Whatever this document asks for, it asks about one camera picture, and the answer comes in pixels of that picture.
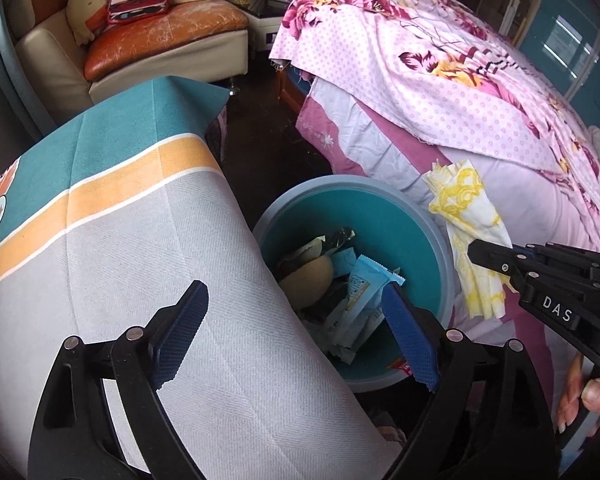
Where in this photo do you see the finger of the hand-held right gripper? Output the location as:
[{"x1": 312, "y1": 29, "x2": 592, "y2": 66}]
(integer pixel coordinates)
[
  {"x1": 519, "y1": 270, "x2": 590, "y2": 333},
  {"x1": 467, "y1": 239, "x2": 600, "y2": 287}
]

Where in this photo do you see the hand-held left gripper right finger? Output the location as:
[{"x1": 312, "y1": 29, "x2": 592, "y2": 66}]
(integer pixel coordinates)
[{"x1": 380, "y1": 285, "x2": 563, "y2": 480}]

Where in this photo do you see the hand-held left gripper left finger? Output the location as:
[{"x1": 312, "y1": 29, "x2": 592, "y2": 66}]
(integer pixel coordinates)
[{"x1": 27, "y1": 280, "x2": 210, "y2": 480}]

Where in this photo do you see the yellow white napkin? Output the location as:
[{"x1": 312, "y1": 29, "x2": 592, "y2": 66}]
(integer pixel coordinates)
[{"x1": 422, "y1": 159, "x2": 514, "y2": 321}]

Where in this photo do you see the light blue snack wrapper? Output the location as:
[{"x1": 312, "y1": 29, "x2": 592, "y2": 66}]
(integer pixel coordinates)
[{"x1": 324, "y1": 254, "x2": 405, "y2": 366}]

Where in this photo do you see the small blue wrapper piece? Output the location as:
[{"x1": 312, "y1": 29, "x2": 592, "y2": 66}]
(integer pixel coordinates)
[{"x1": 331, "y1": 248, "x2": 357, "y2": 277}]

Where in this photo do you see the blue round trash bin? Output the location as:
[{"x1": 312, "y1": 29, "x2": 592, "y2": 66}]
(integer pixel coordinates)
[{"x1": 252, "y1": 174, "x2": 454, "y2": 394}]

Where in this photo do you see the black gold wrapper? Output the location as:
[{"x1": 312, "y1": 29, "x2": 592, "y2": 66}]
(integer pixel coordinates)
[{"x1": 300, "y1": 228, "x2": 357, "y2": 262}]

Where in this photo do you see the teal grey printed tablecloth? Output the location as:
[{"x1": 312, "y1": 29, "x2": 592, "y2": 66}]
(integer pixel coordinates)
[{"x1": 0, "y1": 75, "x2": 407, "y2": 480}]

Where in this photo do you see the purple pink bed cover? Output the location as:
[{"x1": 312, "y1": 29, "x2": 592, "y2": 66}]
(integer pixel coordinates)
[{"x1": 296, "y1": 77, "x2": 600, "y2": 441}]

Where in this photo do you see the pink floral bedsheet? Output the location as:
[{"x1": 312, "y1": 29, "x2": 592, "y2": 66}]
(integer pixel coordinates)
[{"x1": 269, "y1": 0, "x2": 600, "y2": 257}]

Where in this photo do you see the teal cabinet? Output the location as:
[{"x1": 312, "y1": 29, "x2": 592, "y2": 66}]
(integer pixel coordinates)
[{"x1": 519, "y1": 0, "x2": 600, "y2": 107}]

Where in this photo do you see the orange sofa seat cushion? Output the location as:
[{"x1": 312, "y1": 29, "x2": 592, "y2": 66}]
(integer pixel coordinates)
[{"x1": 83, "y1": 0, "x2": 250, "y2": 82}]

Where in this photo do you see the cream leather sofa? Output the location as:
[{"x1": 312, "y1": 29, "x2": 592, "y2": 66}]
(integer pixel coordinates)
[{"x1": 7, "y1": 0, "x2": 251, "y2": 107}]

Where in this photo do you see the white side table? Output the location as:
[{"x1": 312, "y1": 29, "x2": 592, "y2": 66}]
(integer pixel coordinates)
[{"x1": 244, "y1": 1, "x2": 287, "y2": 54}]

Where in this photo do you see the cream printed throw pillow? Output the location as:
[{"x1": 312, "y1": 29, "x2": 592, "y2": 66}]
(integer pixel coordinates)
[{"x1": 65, "y1": 0, "x2": 214, "y2": 49}]

